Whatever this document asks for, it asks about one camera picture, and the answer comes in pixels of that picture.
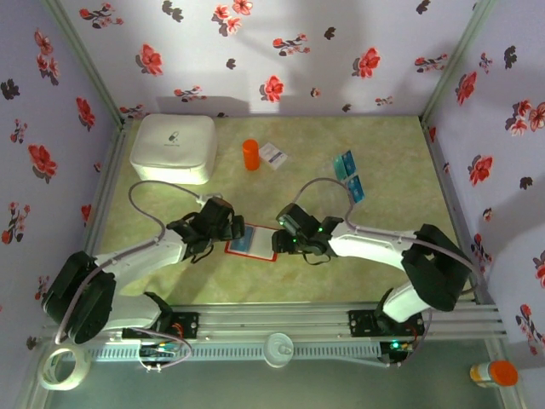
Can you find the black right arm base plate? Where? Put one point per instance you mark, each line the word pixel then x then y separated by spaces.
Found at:
pixel 362 324

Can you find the clear tape roll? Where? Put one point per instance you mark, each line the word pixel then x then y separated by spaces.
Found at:
pixel 84 367

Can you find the red card holder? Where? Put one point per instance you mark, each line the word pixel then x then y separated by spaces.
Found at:
pixel 262 243

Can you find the orange-capped yellow bottle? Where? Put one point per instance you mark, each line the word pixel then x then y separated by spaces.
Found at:
pixel 502 374

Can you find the white zip case pill print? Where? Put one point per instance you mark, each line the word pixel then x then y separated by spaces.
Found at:
pixel 170 145

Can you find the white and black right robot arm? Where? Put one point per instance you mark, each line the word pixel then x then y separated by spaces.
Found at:
pixel 366 245

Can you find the aluminium table side rail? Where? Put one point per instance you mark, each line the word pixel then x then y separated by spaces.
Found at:
pixel 108 179
pixel 448 191

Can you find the orange pill bottle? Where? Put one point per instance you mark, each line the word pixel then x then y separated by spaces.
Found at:
pixel 250 155

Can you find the aluminium frame post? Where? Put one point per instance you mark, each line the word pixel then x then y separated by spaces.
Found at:
pixel 85 64
pixel 454 64

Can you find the white paper packet blue print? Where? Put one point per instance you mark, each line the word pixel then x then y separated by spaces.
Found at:
pixel 272 155

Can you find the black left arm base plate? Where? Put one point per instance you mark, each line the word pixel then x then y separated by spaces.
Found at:
pixel 187 324

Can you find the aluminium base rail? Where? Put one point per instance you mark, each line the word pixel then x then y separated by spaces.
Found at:
pixel 272 319

